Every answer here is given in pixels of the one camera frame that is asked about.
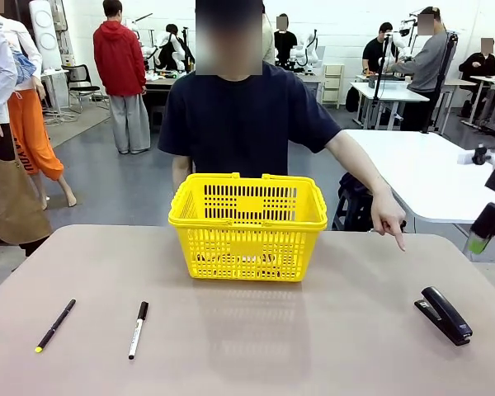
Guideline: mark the black stapler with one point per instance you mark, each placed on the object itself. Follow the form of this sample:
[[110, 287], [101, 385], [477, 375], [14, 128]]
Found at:
[[445, 315]]

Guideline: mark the person's left forearm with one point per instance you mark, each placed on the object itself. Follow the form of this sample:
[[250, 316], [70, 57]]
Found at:
[[361, 165]]

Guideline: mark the mannequin white shirt orange trousers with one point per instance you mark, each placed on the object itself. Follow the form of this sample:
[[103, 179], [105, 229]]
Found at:
[[35, 140]]

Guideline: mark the seated person in black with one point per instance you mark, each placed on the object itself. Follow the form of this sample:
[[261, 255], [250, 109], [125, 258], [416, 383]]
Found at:
[[478, 68]]

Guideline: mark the black office chair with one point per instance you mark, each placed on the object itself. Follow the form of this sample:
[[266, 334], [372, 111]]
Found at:
[[80, 82]]

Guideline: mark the background work table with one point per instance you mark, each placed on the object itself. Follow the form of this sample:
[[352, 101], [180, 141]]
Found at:
[[161, 82]]

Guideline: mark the person in black at robot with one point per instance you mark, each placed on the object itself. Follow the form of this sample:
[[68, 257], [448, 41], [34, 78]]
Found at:
[[375, 53]]

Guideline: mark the large white table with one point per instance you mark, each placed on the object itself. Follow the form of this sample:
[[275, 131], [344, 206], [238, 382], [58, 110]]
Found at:
[[429, 173]]

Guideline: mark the person in red hoodie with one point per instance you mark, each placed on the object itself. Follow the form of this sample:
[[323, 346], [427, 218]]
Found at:
[[121, 74]]

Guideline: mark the black tripod stand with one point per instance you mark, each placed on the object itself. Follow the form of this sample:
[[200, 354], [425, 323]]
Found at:
[[441, 82]]

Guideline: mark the white drawer cabinet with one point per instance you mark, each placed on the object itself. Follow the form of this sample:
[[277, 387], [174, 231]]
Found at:
[[334, 82]]

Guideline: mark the person in grey sweater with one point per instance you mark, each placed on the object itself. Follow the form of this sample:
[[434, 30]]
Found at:
[[425, 62]]

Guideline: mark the person's right forearm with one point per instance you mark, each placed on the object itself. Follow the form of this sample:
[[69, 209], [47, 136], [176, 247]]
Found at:
[[181, 173]]

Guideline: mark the white background table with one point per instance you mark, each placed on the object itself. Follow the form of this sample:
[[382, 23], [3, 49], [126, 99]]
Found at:
[[389, 92]]

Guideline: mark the yellow plastic shopping basket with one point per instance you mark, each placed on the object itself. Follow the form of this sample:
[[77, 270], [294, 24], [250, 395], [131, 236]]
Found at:
[[247, 243]]

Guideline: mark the person in navy t-shirt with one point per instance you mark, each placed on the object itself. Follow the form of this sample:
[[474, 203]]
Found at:
[[239, 123]]

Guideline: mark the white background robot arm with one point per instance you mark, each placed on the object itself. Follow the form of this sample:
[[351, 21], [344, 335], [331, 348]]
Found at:
[[309, 47], [165, 43], [402, 37]]

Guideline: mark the white standing air conditioner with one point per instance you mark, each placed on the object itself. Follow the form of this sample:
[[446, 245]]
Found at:
[[45, 33]]

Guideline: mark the person's left hand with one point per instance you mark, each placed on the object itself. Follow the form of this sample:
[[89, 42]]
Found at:
[[389, 216]]

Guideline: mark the background person in black shirt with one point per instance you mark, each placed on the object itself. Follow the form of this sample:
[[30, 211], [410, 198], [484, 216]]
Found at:
[[285, 41]]

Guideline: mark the black highlighter pen yellow tip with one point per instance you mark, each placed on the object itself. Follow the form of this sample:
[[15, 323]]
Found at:
[[55, 326]]

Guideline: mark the white marker pen black cap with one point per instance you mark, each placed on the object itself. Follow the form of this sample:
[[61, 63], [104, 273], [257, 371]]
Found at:
[[137, 330]]

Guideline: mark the black backpack under table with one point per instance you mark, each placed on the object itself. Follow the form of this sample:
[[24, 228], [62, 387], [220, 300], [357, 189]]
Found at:
[[354, 202]]

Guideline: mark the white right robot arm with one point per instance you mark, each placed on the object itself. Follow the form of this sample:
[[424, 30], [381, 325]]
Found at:
[[468, 157]]

